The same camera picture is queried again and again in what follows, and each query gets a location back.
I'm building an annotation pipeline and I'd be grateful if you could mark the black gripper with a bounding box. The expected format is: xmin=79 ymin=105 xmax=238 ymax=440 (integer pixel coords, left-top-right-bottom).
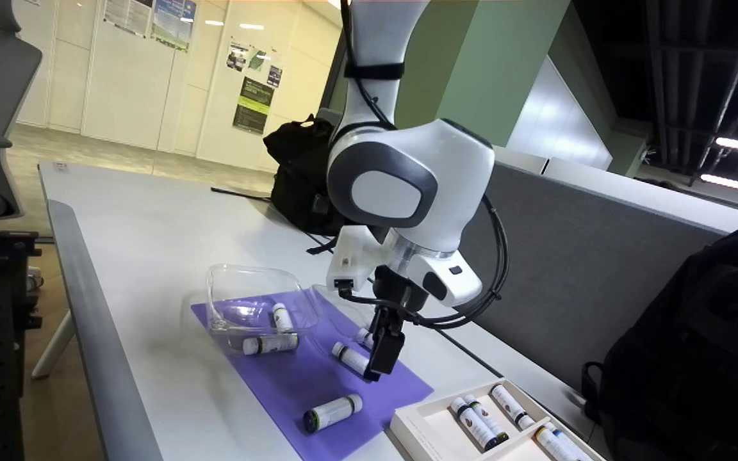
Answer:
xmin=364 ymin=266 xmax=428 ymax=382

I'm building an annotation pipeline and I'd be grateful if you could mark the small bottle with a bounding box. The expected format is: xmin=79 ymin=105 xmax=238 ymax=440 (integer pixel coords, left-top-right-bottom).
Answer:
xmin=330 ymin=340 xmax=369 ymax=377

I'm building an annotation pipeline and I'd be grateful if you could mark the white bottle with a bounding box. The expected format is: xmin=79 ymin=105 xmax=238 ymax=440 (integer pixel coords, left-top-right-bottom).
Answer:
xmin=242 ymin=332 xmax=301 ymax=356
xmin=273 ymin=303 xmax=296 ymax=335
xmin=302 ymin=394 xmax=364 ymax=433

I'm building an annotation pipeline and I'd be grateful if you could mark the clear plastic box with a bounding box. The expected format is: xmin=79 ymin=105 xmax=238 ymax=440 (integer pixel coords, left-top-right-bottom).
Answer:
xmin=184 ymin=264 xmax=324 ymax=356

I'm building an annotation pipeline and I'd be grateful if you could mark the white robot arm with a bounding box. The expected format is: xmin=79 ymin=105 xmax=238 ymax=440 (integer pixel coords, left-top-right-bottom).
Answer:
xmin=325 ymin=0 xmax=503 ymax=382

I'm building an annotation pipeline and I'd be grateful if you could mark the bottle in wooden tray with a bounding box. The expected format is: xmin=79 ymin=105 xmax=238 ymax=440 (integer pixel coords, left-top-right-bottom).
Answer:
xmin=450 ymin=396 xmax=509 ymax=451

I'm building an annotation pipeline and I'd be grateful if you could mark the purple mat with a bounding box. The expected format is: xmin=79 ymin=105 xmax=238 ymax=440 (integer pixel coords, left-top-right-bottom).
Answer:
xmin=224 ymin=290 xmax=433 ymax=461

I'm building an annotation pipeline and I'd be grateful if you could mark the wooden tray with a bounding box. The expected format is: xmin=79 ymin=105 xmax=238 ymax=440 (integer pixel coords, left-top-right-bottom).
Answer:
xmin=392 ymin=382 xmax=605 ymax=461

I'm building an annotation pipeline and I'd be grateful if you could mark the black backpack far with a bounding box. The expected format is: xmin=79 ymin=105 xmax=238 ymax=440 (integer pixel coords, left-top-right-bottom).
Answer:
xmin=265 ymin=114 xmax=342 ymax=236

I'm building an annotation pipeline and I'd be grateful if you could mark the black backpack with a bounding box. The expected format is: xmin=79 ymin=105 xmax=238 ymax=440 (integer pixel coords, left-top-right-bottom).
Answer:
xmin=583 ymin=230 xmax=738 ymax=461
xmin=265 ymin=114 xmax=342 ymax=236

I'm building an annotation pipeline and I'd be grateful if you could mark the grey desk divider panel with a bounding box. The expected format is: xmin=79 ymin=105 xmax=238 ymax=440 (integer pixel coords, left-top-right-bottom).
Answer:
xmin=455 ymin=149 xmax=738 ymax=391

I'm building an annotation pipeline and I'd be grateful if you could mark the black backpack near left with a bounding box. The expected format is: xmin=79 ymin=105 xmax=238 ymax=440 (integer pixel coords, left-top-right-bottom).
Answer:
xmin=583 ymin=230 xmax=738 ymax=461

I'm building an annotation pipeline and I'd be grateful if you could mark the wall poster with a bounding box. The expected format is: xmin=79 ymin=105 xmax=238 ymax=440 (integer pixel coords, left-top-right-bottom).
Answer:
xmin=233 ymin=76 xmax=274 ymax=134

